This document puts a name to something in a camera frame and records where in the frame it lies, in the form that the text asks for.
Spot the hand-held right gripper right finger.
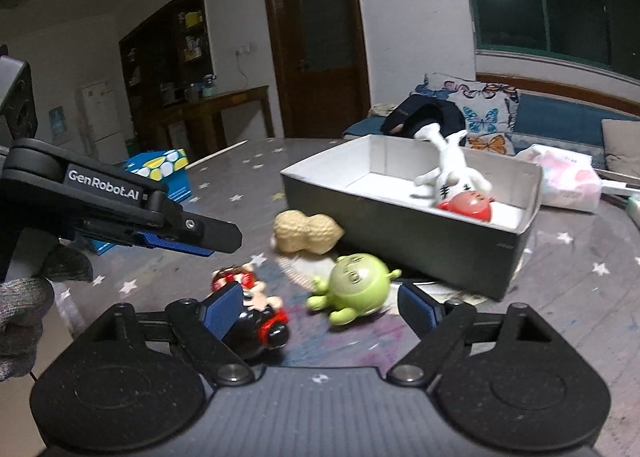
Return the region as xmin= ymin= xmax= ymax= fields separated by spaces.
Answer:
xmin=387 ymin=281 xmax=556 ymax=388

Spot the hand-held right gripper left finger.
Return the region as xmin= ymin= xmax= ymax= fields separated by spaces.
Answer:
xmin=95 ymin=281 xmax=256 ymax=388

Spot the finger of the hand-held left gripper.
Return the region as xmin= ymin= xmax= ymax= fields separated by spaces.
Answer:
xmin=135 ymin=213 xmax=244 ymax=258

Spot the red and black figure toy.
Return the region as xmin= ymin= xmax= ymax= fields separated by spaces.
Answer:
xmin=210 ymin=264 xmax=292 ymax=350

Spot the green alien toy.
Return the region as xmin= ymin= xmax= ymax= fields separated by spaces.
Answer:
xmin=306 ymin=253 xmax=402 ymax=329

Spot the grey cardboard box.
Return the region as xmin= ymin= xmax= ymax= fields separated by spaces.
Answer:
xmin=280 ymin=133 xmax=544 ymax=302

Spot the beige peanut toy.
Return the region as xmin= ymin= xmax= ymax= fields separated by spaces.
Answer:
xmin=270 ymin=210 xmax=345 ymax=256

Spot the person's left hand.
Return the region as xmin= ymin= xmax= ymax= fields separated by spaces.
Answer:
xmin=0 ymin=242 xmax=94 ymax=384

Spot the blue box with yellow pattern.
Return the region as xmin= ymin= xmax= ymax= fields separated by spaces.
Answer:
xmin=92 ymin=148 xmax=193 ymax=256

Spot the white refrigerator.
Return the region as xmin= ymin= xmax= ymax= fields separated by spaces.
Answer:
xmin=75 ymin=79 xmax=128 ymax=150

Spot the red round toy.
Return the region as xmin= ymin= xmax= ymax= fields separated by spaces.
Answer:
xmin=435 ymin=191 xmax=496 ymax=224

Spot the wooden side desk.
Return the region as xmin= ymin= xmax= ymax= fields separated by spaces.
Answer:
xmin=150 ymin=86 xmax=276 ymax=150

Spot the dark wooden shelf cabinet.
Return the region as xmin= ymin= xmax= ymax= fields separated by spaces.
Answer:
xmin=119 ymin=0 xmax=210 ymax=110

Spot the white plush toy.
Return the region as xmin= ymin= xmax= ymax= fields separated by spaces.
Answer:
xmin=410 ymin=123 xmax=496 ymax=210

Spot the star print tablecloth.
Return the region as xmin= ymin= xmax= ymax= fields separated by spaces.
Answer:
xmin=37 ymin=137 xmax=640 ymax=457

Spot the black bag on sofa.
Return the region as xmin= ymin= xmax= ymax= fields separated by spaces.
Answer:
xmin=380 ymin=96 xmax=468 ymax=146

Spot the pink and white tissue pack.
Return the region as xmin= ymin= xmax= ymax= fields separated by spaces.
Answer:
xmin=515 ymin=143 xmax=603 ymax=212

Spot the butterfly print pillow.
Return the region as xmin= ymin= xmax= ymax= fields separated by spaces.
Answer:
xmin=415 ymin=73 xmax=521 ymax=156

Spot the dark wooden door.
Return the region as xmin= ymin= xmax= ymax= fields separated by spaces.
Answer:
xmin=259 ymin=0 xmax=372 ymax=140

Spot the blue sofa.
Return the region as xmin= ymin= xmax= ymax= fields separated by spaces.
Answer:
xmin=342 ymin=74 xmax=640 ymax=174

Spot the beige cushion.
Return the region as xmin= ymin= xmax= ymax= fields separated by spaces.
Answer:
xmin=600 ymin=118 xmax=640 ymax=172

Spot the green framed window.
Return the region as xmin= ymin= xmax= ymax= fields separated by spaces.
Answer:
xmin=460 ymin=0 xmax=640 ymax=70

